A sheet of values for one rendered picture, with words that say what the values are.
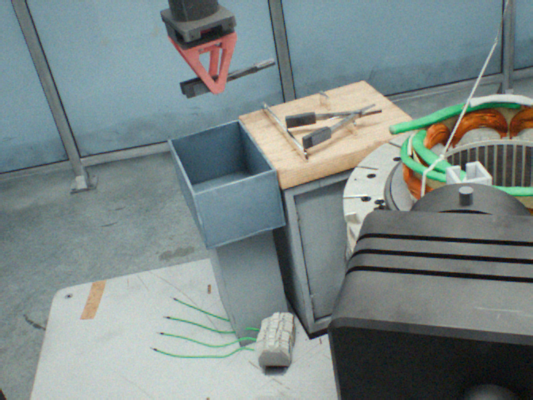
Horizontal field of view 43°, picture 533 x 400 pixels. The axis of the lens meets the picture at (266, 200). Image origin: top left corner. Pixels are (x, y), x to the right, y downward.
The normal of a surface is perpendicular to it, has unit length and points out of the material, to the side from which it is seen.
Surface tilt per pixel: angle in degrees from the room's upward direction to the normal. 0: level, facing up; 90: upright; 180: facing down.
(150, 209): 0
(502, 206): 25
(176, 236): 0
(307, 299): 90
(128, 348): 0
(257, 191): 90
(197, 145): 90
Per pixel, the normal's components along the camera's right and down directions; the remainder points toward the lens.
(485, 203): 0.09, -0.80
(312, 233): 0.30, 0.47
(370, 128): -0.16, -0.83
